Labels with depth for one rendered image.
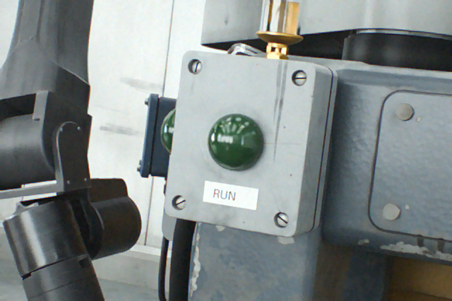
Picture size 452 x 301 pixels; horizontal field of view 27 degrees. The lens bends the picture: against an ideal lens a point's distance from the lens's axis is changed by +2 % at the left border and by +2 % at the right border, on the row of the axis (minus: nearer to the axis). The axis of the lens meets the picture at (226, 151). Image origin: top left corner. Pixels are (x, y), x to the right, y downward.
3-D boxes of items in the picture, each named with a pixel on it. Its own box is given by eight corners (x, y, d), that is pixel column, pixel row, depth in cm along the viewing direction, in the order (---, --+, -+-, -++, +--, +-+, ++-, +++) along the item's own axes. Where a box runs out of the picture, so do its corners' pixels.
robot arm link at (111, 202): (-28, 135, 77) (54, 121, 73) (63, 129, 87) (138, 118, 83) (-9, 279, 77) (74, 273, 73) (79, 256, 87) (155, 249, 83)
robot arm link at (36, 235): (-17, 215, 75) (34, 191, 73) (40, 205, 81) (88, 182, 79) (10, 296, 75) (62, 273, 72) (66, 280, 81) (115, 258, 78)
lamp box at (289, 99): (162, 215, 49) (181, 49, 49) (195, 210, 54) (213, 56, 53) (294, 239, 47) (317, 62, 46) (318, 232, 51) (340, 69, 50)
